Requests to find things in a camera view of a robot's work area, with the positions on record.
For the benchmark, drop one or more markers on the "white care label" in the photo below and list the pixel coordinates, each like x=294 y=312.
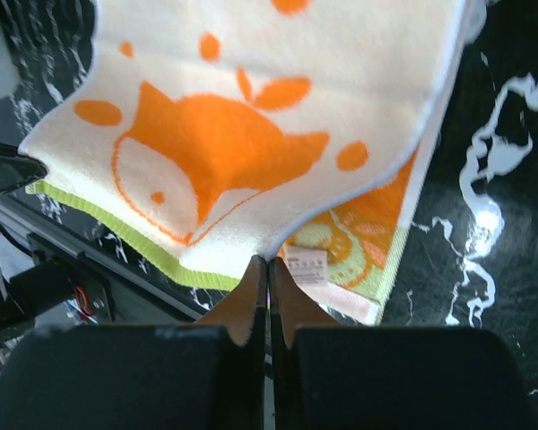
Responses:
x=307 y=266

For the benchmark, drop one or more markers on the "aluminium rail front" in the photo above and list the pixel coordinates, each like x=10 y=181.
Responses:
x=139 y=292

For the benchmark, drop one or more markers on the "orange patterned cloth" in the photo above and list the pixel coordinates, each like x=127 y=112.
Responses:
x=207 y=132

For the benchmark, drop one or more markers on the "black marble pattern mat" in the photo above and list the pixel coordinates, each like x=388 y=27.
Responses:
x=471 y=255

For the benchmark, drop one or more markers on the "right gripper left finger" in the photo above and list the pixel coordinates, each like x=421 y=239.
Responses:
x=207 y=374

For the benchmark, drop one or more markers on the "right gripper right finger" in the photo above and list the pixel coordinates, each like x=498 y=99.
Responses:
x=330 y=376

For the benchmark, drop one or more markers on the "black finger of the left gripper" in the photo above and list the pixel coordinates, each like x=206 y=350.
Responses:
x=16 y=170

